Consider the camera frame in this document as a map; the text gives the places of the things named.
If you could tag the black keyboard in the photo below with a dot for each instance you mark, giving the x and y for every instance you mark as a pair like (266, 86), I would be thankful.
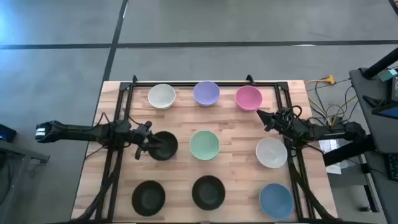
(393, 167)

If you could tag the grey furniture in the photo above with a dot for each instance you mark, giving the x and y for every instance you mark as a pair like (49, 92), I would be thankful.
(15, 174)

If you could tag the off-white bowl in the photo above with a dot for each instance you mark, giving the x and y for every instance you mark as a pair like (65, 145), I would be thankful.
(161, 96)

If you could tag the mint green bowl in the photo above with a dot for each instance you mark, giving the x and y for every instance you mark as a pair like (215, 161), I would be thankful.
(204, 145)

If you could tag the white paper sheet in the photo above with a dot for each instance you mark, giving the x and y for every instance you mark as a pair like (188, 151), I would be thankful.
(331, 146)

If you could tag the lavender bowl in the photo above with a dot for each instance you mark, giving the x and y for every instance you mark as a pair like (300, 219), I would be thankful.
(206, 93)

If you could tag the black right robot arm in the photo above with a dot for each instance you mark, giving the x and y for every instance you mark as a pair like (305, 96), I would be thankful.
(329, 132)

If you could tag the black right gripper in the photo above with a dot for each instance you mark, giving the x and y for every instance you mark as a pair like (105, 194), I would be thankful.
(284, 123)

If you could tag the black bowl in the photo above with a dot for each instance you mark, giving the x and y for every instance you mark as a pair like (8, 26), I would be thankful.
(208, 193)
(168, 149)
(148, 198)

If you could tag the black pole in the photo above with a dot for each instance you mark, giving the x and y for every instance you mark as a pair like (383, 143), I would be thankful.
(381, 63)

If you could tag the teal box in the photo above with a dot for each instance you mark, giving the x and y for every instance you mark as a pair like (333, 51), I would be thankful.
(387, 75)

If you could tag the pink bowl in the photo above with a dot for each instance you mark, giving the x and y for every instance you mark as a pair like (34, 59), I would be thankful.
(248, 98)

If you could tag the dark blue box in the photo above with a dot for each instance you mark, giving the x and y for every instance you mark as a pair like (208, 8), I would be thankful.
(7, 133)

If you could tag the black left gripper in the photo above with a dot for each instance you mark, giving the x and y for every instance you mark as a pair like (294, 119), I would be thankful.
(140, 136)

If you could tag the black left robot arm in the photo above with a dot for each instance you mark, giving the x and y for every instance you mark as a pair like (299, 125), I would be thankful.
(77, 132)

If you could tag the yellow power plug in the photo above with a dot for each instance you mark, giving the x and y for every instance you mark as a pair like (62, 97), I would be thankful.
(330, 79)

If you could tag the black rig frame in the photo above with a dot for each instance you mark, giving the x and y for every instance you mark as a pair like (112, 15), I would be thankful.
(183, 83)

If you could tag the black bar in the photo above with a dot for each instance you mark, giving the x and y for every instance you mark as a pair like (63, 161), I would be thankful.
(348, 152)

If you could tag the tablet with blue screen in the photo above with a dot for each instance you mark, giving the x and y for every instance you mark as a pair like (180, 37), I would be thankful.
(387, 111)

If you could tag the black table clamp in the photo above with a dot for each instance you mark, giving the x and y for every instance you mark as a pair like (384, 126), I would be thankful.
(250, 79)
(134, 78)

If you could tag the light grey bowl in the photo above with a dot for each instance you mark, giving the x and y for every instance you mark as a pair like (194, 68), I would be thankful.
(271, 153)

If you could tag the blue bowl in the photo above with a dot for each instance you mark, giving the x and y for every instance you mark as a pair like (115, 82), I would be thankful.
(276, 201)

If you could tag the grey side table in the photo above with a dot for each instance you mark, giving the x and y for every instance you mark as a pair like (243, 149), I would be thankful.
(381, 137)

